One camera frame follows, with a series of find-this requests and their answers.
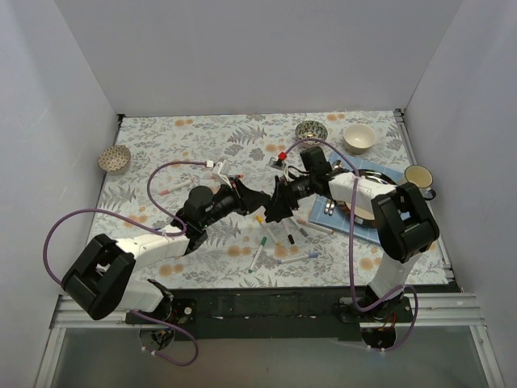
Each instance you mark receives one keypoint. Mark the pink capped marker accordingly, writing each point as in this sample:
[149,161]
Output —
[175,187]

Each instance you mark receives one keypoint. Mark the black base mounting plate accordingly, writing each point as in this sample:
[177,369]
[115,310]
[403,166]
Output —
[345,326]

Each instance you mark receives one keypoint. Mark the yellow capped marker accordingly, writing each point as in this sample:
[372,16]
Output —
[268,231]

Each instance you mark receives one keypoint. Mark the green capped marker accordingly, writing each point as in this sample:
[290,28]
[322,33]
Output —
[257,255]

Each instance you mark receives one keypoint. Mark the blue checked cloth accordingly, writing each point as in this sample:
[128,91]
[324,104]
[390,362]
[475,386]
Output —
[337,221]

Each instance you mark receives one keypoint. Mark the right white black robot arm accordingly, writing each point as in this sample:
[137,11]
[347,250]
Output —
[403,221]

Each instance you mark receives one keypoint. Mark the patterned bowl at left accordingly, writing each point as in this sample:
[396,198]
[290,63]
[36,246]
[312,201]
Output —
[115,159]

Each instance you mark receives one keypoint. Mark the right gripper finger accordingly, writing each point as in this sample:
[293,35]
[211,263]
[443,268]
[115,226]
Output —
[276,211]
[277,199]

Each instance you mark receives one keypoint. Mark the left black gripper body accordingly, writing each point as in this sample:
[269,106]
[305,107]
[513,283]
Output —
[239,194]

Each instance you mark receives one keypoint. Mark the dark rimmed dinner plate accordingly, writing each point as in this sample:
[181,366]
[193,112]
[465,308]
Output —
[365,226]

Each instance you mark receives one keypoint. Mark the black capped marker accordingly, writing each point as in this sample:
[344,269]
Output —
[288,231]

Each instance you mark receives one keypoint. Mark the floral dark patterned bowl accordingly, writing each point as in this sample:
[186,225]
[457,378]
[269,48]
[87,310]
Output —
[310,129]

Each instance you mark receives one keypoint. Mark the orange capped marker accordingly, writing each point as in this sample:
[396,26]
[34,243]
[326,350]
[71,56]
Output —
[314,226]

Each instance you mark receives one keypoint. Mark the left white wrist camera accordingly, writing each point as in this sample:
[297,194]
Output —
[220,172]

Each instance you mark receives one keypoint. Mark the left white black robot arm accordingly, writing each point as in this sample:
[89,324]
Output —
[101,279]

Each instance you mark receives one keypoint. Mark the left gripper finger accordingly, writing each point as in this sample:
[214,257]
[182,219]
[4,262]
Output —
[250,194]
[249,207]

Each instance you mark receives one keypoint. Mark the aluminium frame rail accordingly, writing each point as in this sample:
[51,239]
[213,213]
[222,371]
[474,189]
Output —
[428,309]

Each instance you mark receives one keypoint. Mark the cream ceramic bowl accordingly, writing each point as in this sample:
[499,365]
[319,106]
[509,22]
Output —
[359,138]

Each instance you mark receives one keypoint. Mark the cream mug dark handle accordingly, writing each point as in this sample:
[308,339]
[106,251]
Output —
[422,178]

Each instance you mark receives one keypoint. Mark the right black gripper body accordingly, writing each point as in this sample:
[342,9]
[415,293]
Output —
[281,198]

